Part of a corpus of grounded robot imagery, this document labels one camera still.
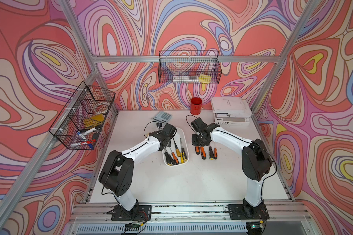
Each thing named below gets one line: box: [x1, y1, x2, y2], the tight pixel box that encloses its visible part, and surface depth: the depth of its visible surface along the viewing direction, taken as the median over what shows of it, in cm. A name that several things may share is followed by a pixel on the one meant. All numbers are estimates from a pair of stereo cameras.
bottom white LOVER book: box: [214, 117, 255, 129], surface depth 110 cm
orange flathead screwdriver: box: [213, 141, 218, 160], surface depth 95 cm
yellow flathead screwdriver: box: [180, 138, 184, 164], surface depth 93 cm
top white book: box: [210, 96, 253, 118], surface depth 111 cm
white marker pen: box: [82, 126, 99, 136], surface depth 72 cm
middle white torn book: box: [214, 112, 253, 118], surface depth 110 cm
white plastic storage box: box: [162, 127, 190, 164], surface depth 95 cm
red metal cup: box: [189, 96, 203, 116], surface depth 117 cm
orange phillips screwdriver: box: [200, 145, 207, 160], surface depth 95 cm
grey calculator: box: [151, 111, 173, 124], surface depth 117 cm
